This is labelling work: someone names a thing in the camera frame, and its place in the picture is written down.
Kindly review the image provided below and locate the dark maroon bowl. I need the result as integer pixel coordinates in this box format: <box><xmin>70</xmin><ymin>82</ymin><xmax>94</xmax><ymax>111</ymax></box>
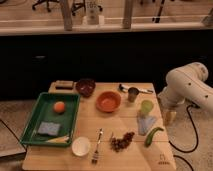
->
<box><xmin>75</xmin><ymin>78</ymin><xmax>96</xmax><ymax>97</ymax></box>

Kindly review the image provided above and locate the black white handled utensil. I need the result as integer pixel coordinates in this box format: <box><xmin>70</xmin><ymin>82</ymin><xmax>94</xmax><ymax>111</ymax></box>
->
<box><xmin>118</xmin><ymin>84</ymin><xmax>154</xmax><ymax>94</ymax></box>

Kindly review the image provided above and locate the brown wooden block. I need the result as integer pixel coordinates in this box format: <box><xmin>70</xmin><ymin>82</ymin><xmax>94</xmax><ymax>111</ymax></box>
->
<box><xmin>55</xmin><ymin>80</ymin><xmax>74</xmax><ymax>90</ymax></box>

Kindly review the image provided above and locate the light blue cloth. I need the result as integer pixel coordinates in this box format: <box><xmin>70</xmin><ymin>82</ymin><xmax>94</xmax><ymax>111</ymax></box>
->
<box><xmin>137</xmin><ymin>115</ymin><xmax>157</xmax><ymax>136</ymax></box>

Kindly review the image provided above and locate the blue sponge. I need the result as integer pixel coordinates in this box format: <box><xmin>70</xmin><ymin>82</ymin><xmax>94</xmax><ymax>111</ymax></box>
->
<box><xmin>38</xmin><ymin>122</ymin><xmax>61</xmax><ymax>136</ymax></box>

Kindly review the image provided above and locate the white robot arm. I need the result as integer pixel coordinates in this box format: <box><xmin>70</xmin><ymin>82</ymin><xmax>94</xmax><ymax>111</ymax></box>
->
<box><xmin>158</xmin><ymin>62</ymin><xmax>213</xmax><ymax>126</ymax></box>

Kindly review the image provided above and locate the metal fork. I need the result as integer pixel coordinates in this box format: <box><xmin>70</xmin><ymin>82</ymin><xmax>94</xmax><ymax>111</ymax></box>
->
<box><xmin>91</xmin><ymin>128</ymin><xmax>103</xmax><ymax>164</ymax></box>

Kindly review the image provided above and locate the green plastic cup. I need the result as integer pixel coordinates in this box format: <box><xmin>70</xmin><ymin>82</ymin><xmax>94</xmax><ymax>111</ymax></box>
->
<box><xmin>140</xmin><ymin>100</ymin><xmax>154</xmax><ymax>116</ymax></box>

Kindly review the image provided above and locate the green cucumber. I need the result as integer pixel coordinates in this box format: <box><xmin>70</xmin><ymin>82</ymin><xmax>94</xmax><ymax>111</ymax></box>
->
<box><xmin>144</xmin><ymin>127</ymin><xmax>164</xmax><ymax>148</ymax></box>

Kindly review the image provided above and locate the metal cup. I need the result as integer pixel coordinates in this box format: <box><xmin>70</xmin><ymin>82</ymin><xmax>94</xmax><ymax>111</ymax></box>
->
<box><xmin>128</xmin><ymin>87</ymin><xmax>139</xmax><ymax>102</ymax></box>

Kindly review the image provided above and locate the green plastic tray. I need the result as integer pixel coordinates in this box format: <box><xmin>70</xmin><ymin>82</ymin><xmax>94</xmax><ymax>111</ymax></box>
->
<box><xmin>20</xmin><ymin>92</ymin><xmax>80</xmax><ymax>147</ymax></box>

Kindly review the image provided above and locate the yellow wedge in tray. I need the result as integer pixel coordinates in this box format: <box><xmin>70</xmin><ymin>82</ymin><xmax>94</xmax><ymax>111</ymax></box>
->
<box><xmin>46</xmin><ymin>136</ymin><xmax>69</xmax><ymax>143</ymax></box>

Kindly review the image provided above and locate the black cable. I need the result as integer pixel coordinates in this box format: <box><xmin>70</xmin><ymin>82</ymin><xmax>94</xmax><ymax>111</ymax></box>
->
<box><xmin>168</xmin><ymin>103</ymin><xmax>201</xmax><ymax>171</ymax></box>

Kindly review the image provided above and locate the white small bowl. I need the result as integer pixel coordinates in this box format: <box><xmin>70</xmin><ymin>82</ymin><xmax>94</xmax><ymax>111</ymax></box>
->
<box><xmin>72</xmin><ymin>137</ymin><xmax>91</xmax><ymax>157</ymax></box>

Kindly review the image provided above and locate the dark grape bunch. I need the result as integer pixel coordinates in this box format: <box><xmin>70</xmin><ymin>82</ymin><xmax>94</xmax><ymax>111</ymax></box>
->
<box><xmin>110</xmin><ymin>132</ymin><xmax>135</xmax><ymax>152</ymax></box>

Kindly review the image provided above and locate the orange fruit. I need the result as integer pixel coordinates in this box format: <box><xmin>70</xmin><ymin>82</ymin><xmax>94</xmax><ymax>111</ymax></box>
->
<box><xmin>53</xmin><ymin>101</ymin><xmax>65</xmax><ymax>114</ymax></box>

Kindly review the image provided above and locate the orange-red bowl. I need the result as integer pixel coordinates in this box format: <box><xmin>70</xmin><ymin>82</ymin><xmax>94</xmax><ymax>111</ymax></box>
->
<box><xmin>96</xmin><ymin>91</ymin><xmax>121</xmax><ymax>113</ymax></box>

